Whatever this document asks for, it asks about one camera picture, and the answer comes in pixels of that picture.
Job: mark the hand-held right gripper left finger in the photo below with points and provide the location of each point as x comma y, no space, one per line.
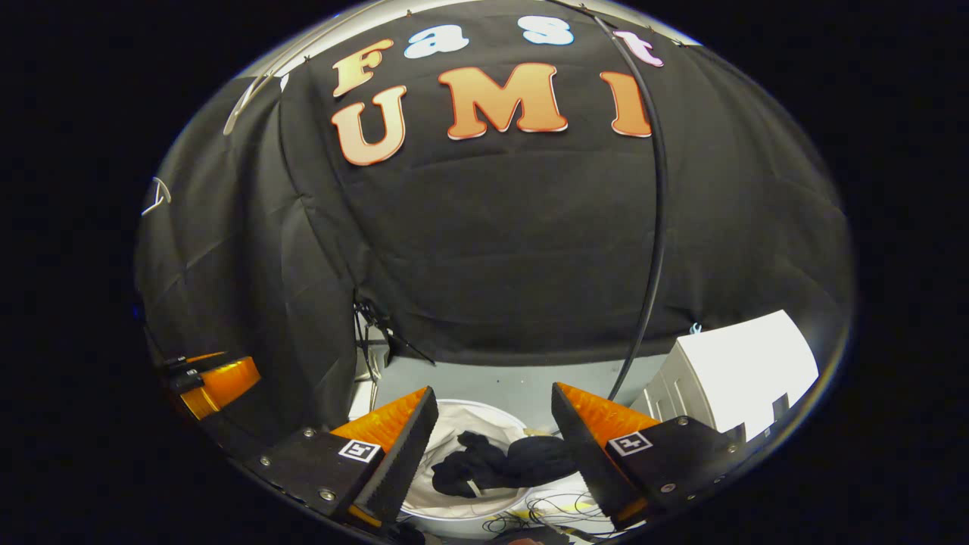
401,454

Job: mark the black backdrop stand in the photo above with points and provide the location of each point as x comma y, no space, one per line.
369,312

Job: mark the black clothes rack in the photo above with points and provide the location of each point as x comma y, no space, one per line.
657,189

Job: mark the white box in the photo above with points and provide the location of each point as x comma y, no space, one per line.
742,363

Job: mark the white laundry hamper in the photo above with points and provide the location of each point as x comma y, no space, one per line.
469,424

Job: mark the white plastic clothes hanger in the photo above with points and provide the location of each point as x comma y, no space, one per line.
241,106
157,198

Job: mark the black backdrop cloth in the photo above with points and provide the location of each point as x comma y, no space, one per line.
492,227

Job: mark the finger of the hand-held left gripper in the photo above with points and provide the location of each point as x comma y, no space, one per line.
223,382

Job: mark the black knit garment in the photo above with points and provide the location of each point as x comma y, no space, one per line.
530,458

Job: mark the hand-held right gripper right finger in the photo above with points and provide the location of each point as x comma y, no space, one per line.
583,454

